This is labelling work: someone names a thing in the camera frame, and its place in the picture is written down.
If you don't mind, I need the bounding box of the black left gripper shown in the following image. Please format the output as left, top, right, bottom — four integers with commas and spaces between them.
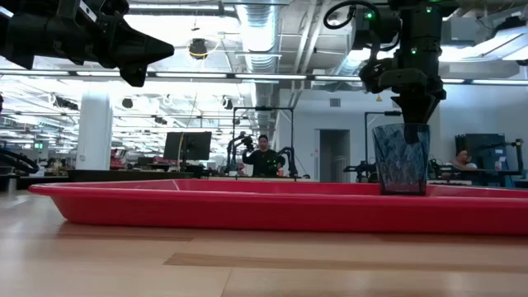
40, 12, 176, 88

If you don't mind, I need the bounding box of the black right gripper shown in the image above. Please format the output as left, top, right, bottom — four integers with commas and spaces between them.
385, 65, 447, 144

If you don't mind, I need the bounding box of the blue patterned cup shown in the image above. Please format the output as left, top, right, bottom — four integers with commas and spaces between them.
371, 122, 431, 196

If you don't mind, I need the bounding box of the red plastic tray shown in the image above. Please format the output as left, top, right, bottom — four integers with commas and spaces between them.
27, 178, 528, 237

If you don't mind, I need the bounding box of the black ceiling device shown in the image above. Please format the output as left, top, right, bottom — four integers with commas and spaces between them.
188, 37, 209, 61

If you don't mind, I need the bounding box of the person seated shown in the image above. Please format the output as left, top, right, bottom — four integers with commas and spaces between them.
450, 148, 479, 172

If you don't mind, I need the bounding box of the dark monitor with blue screen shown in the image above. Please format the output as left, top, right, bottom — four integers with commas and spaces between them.
454, 133, 507, 171

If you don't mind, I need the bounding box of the white round pillar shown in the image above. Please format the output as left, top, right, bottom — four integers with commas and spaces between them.
75, 92, 114, 172

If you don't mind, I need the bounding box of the grey door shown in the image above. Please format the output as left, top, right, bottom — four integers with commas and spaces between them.
318, 129, 351, 183

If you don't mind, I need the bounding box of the black computer monitor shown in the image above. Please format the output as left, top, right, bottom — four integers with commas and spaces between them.
163, 131, 213, 163

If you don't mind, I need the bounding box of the person standing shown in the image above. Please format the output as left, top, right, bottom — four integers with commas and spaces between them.
242, 134, 286, 178

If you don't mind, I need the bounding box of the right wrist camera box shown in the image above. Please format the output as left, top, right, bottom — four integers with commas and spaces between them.
358, 57, 398, 95

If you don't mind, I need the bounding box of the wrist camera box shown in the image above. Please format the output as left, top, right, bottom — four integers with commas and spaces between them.
76, 0, 130, 24
358, 57, 398, 95

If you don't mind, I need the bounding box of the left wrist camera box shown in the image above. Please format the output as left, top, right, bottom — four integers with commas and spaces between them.
76, 0, 130, 24

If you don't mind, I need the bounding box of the silver ceiling duct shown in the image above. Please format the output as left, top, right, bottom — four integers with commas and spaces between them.
235, 2, 282, 74

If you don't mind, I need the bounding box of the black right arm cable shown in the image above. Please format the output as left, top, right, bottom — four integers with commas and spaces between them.
323, 0, 383, 63

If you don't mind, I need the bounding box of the black metal frame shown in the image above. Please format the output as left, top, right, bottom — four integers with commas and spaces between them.
232, 106, 295, 179

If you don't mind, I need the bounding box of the thick black cable loop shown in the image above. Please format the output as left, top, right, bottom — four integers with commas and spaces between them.
0, 147, 40, 175

